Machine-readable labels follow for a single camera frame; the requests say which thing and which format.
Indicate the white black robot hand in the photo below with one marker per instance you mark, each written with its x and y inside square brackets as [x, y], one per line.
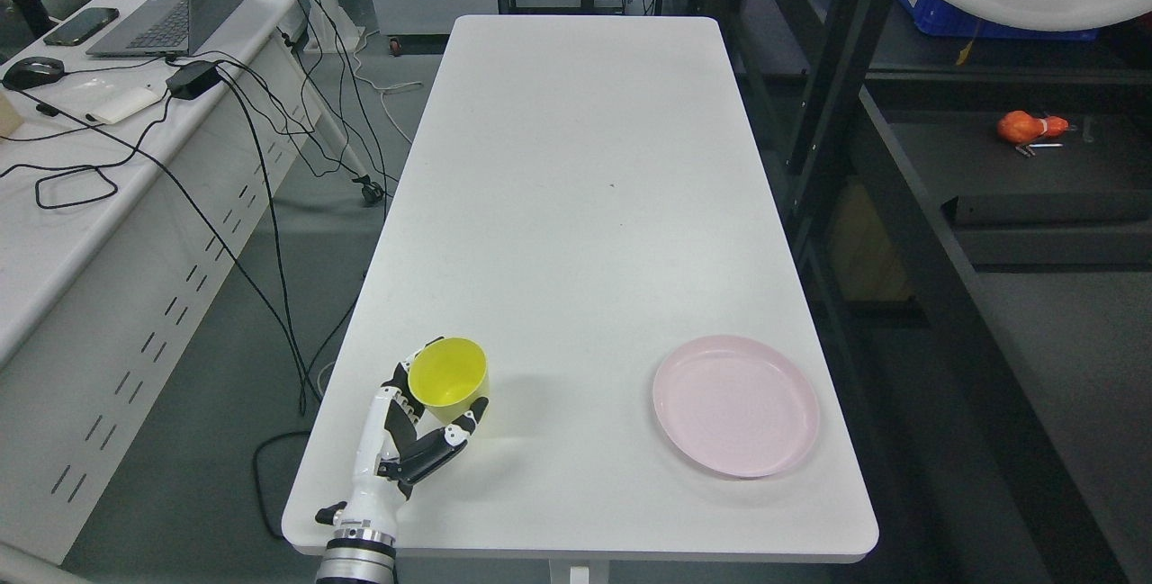
[401, 444]

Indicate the yellow plastic cup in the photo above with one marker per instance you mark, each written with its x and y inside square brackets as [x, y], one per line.
[448, 376]

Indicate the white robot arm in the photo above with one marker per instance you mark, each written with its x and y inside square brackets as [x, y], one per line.
[358, 556]

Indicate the pink plastic plate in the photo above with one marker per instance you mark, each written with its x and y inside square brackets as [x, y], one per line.
[736, 407]

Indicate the white perforated side desk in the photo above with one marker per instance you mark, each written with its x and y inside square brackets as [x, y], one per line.
[115, 244]

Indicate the black power adapter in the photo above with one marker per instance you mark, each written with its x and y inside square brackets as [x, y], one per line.
[193, 79]

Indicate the white notebook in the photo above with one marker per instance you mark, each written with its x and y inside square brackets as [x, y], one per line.
[123, 105]

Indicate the grey laptop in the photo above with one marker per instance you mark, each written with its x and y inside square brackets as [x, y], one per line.
[164, 27]

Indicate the black computer mouse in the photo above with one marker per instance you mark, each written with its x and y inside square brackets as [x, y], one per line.
[28, 73]

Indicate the black smartphone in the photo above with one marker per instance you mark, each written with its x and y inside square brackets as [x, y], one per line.
[81, 26]

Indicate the black metal rack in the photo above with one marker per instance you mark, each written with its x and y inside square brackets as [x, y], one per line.
[987, 303]

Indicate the orange toy object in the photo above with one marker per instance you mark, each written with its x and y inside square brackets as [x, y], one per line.
[1019, 127]

